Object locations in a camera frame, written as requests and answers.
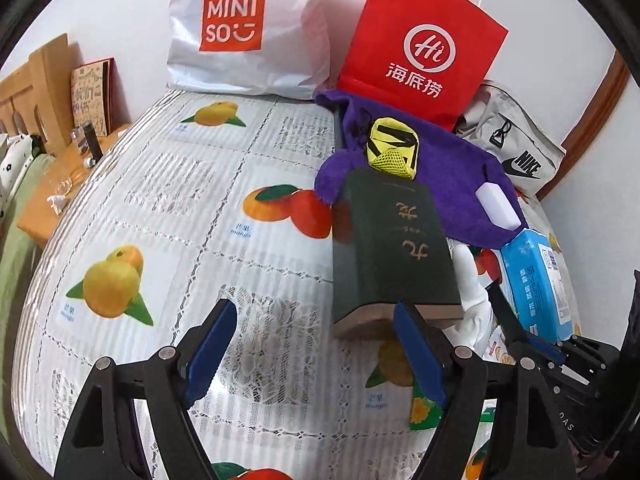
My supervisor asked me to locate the printed book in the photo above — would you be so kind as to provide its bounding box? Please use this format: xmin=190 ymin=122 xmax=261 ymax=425
xmin=70 ymin=57 xmax=118 ymax=137

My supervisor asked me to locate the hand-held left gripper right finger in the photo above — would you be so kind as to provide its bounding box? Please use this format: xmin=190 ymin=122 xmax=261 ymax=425
xmin=392 ymin=301 xmax=576 ymax=480

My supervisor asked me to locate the yellow black mesh pouch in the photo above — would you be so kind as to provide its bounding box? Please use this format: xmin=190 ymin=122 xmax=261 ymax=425
xmin=365 ymin=117 xmax=421 ymax=181

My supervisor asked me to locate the green printed tissue pack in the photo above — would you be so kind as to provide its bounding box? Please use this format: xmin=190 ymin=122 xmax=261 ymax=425
xmin=407 ymin=380 xmax=448 ymax=433

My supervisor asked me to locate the red paper bag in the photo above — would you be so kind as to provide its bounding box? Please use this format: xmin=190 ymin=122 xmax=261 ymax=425
xmin=336 ymin=0 xmax=510 ymax=133

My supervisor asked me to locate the purple towel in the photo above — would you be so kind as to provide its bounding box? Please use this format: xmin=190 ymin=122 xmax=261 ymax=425
xmin=314 ymin=89 xmax=528 ymax=251

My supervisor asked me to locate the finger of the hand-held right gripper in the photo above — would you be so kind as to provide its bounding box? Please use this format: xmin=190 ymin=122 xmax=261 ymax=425
xmin=486 ymin=280 xmax=568 ymax=368

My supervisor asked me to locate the blue tissue pack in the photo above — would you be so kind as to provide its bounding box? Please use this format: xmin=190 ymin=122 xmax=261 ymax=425
xmin=500 ymin=230 xmax=576 ymax=343

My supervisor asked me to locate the wooden nightstand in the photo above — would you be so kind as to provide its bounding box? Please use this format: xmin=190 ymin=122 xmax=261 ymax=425
xmin=17 ymin=122 xmax=133 ymax=251

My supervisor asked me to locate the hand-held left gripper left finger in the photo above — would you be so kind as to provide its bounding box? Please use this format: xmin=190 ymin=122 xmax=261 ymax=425
xmin=52 ymin=299 xmax=239 ymax=480

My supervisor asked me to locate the small black device on shelf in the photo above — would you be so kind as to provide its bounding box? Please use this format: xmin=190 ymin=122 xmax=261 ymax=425
xmin=82 ymin=121 xmax=103 ymax=158

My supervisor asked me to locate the polka dot pillow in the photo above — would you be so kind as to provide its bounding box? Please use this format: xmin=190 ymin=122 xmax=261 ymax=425
xmin=0 ymin=132 xmax=41 ymax=221

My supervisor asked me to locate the white rectangular box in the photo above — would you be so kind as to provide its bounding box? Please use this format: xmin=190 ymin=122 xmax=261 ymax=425
xmin=475 ymin=182 xmax=522 ymax=231

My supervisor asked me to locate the grey fabric bag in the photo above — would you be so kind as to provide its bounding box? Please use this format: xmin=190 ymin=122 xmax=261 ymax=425
xmin=452 ymin=80 xmax=568 ymax=196

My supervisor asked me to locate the dark green box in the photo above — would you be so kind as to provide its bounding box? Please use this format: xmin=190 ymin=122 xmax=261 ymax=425
xmin=331 ymin=165 xmax=463 ymax=341

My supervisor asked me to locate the white plastic shopping bag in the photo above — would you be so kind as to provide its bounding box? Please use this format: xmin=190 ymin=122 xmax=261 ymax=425
xmin=166 ymin=0 xmax=341 ymax=98

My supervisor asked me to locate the wooden headboard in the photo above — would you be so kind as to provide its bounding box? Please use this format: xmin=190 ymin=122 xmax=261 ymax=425
xmin=0 ymin=32 xmax=76 ymax=158

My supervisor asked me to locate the green bed sheet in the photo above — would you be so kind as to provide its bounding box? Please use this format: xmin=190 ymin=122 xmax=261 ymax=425
xmin=0 ymin=155 xmax=56 ymax=311

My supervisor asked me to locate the wooden door frame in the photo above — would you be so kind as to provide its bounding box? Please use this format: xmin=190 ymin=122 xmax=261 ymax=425
xmin=537 ymin=55 xmax=633 ymax=201

